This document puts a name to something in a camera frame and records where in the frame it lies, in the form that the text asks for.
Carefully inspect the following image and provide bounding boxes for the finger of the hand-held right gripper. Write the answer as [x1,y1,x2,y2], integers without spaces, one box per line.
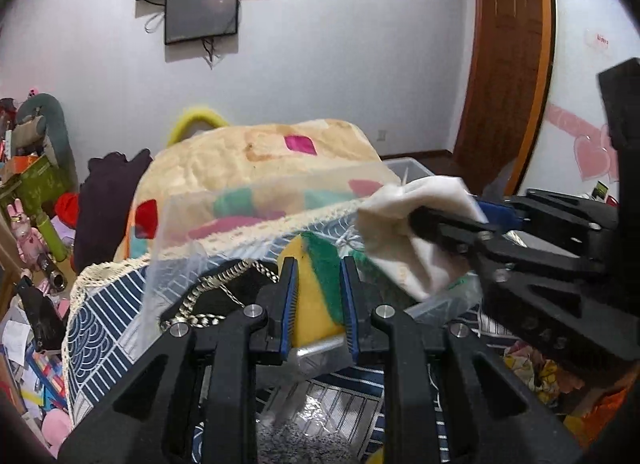
[409,205,640,362]
[474,188,622,246]

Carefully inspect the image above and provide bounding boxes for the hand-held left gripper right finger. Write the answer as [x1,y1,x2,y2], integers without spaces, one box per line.
[340,255,585,464]

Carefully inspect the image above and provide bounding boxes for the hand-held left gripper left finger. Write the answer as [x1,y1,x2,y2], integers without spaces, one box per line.
[57,257,301,464]

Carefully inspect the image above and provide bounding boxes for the yellow and green sponge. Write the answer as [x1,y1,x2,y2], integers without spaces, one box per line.
[276,231,382,351]

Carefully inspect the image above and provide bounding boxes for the clear plastic bag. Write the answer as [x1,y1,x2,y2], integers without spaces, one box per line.
[142,157,487,345]

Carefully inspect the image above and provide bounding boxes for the blue white striped cloth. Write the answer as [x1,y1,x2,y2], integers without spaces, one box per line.
[257,366,453,464]

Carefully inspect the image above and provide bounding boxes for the grey fuzzy cloth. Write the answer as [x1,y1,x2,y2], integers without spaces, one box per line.
[255,418,362,464]

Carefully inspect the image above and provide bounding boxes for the wooden door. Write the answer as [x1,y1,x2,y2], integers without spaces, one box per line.
[440,0,557,195]

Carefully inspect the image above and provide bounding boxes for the yellow floral cloth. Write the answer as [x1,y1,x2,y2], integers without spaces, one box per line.
[501,341,587,407]

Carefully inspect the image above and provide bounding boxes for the cream quilt with coloured patches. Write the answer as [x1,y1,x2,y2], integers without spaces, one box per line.
[112,117,401,265]

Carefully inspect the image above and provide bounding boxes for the dark purple garment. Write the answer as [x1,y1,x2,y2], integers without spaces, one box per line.
[74,148,154,266]

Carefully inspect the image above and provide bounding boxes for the orange bag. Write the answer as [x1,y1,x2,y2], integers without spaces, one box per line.
[564,385,632,451]

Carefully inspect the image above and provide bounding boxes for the red cloth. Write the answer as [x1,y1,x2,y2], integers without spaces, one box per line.
[53,192,82,231]

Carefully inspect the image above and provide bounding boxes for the black pointed object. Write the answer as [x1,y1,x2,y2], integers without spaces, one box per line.
[14,276,67,351]

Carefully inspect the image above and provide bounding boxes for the pink bunny figure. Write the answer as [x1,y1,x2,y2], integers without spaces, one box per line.
[7,198,50,267]

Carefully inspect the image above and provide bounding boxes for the pile of papers and books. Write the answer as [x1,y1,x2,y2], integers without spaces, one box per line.
[0,301,72,447]

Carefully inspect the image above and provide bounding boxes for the grey plush toy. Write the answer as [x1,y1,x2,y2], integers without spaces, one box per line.
[14,93,79,182]

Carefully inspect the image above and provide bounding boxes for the pink heart wall stickers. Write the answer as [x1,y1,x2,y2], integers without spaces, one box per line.
[546,102,622,183]

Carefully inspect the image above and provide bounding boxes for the black bag with chain strap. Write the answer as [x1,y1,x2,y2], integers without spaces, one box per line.
[159,258,282,332]

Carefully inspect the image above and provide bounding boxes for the yellow fuzzy handle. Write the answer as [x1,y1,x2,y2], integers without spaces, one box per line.
[166,105,232,148]

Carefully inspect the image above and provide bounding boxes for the small black wall monitor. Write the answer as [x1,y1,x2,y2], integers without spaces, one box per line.
[164,0,241,46]

